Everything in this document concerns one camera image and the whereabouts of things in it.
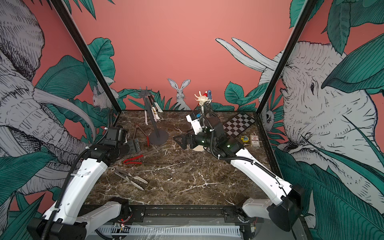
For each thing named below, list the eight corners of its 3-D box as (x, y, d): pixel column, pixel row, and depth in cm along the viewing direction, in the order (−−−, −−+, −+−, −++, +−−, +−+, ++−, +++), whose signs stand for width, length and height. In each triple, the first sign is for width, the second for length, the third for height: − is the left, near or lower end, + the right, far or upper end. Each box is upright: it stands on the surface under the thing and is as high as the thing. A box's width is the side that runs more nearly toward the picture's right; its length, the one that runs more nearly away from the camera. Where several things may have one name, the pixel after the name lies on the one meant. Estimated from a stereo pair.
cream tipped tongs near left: (112, 172, 90) (110, 170, 88) (118, 165, 93) (116, 163, 90) (143, 190, 84) (141, 188, 81) (148, 183, 86) (147, 181, 84)
